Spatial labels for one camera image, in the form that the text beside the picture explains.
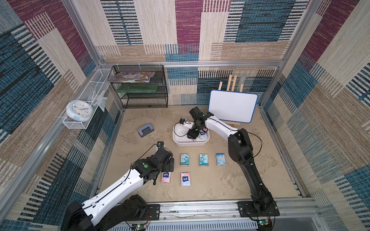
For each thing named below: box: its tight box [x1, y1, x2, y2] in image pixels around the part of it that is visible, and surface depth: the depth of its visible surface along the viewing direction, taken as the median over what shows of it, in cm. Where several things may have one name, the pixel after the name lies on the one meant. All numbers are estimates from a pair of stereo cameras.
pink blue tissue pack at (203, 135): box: [198, 129, 208, 140], surface depth 101 cm
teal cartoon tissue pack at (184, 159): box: [180, 153, 190, 167], surface depth 91 cm
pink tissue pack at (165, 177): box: [160, 171, 172, 183], surface depth 84 cm
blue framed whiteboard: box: [208, 89, 259, 124], surface depth 95 cm
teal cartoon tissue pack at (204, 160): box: [198, 153, 209, 167], surface depth 91 cm
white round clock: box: [66, 99, 94, 122], surface depth 68 cm
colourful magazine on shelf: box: [107, 71, 156, 84], surface depth 83 cm
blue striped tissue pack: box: [215, 153, 226, 167], surface depth 91 cm
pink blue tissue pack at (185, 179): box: [180, 171, 191, 187], surface depth 83 cm
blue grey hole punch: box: [137, 123, 155, 138], surface depth 106 cm
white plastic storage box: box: [172, 122, 211, 147], surface depth 100 cm
